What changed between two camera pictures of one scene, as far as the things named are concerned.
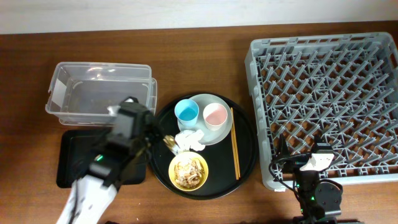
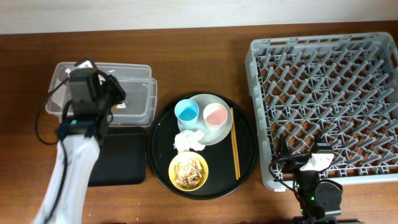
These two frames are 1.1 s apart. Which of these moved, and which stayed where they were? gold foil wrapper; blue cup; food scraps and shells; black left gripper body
Moved: black left gripper body; gold foil wrapper
Stayed: blue cup; food scraps and shells
